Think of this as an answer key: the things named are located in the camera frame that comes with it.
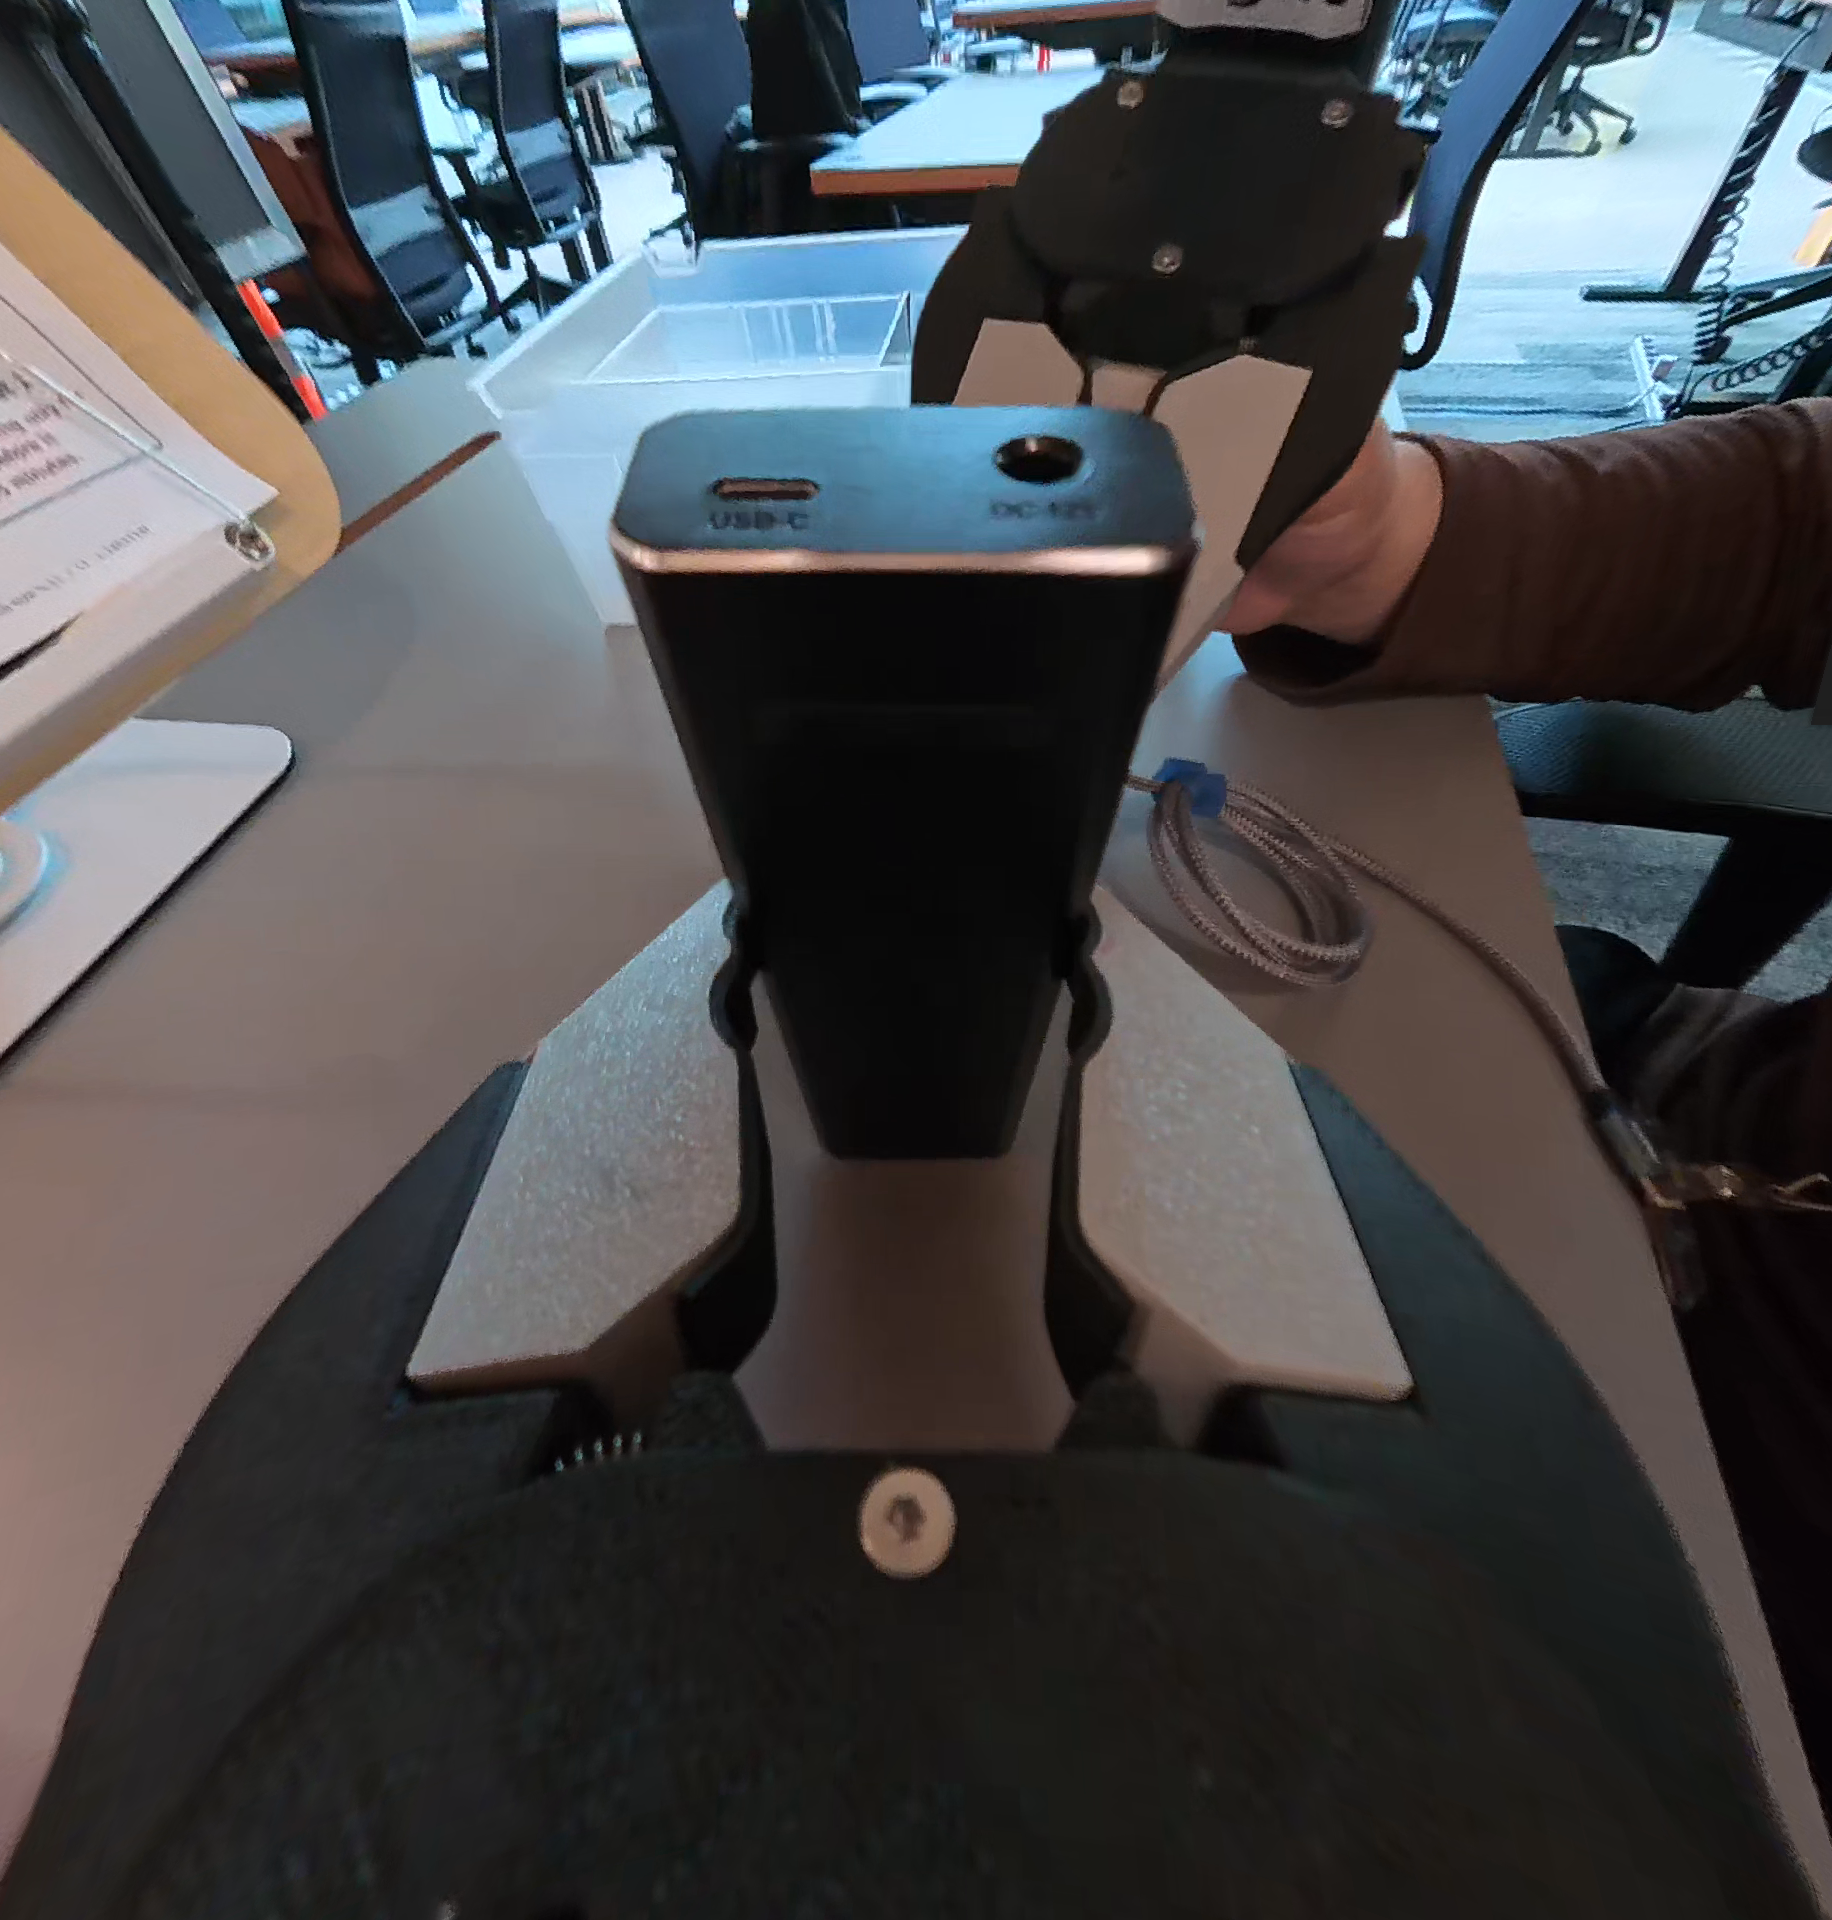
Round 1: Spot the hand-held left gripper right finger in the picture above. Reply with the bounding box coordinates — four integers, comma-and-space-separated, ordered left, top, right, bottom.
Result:
1049, 881, 1416, 1407

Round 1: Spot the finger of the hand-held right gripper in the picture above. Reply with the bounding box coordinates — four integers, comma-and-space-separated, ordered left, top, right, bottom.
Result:
1163, 351, 1316, 563
958, 321, 1159, 411

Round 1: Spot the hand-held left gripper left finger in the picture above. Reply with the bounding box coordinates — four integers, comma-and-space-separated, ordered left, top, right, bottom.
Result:
405, 881, 786, 1407

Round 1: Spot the grey braided usb cable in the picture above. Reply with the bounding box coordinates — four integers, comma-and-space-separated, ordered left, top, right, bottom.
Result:
1127, 756, 1832, 1316

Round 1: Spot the black multi-port usb hub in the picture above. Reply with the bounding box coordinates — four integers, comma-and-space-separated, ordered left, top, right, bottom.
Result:
611, 411, 1203, 1161

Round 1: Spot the person's right forearm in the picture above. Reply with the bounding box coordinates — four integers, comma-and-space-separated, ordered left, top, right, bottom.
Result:
1235, 394, 1832, 714

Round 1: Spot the person's right hand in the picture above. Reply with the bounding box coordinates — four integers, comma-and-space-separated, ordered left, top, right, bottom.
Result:
1227, 427, 1446, 651

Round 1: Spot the grey office table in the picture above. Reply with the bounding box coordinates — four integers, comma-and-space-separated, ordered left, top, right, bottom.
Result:
812, 70, 1112, 200

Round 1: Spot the black office chair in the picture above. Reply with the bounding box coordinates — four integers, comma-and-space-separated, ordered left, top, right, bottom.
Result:
1501, 699, 1832, 993
280, 0, 522, 364
1406, 0, 1593, 369
623, 0, 859, 243
474, 0, 618, 290

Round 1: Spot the clear plastic bin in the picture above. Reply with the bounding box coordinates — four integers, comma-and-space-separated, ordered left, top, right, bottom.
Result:
470, 228, 967, 624

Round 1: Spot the black desk leg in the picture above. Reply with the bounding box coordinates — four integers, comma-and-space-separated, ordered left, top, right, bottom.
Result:
1583, 0, 1832, 302

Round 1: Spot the person's dark clothing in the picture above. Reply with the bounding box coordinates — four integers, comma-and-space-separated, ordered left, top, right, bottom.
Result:
1563, 923, 1832, 1861

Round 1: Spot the white stand base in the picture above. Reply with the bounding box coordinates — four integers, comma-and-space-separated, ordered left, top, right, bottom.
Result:
0, 717, 296, 1104

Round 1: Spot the dark flat panel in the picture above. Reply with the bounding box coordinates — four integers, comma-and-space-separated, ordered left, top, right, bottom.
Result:
46, 0, 310, 413

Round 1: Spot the printed instruction sheet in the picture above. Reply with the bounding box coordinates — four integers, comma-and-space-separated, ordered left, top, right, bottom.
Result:
0, 201, 280, 691

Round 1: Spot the black coiled cable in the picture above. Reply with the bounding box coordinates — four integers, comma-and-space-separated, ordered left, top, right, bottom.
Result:
1682, 256, 1832, 413

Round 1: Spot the metal wire page holder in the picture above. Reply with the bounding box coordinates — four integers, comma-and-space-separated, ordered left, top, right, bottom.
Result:
0, 323, 276, 568

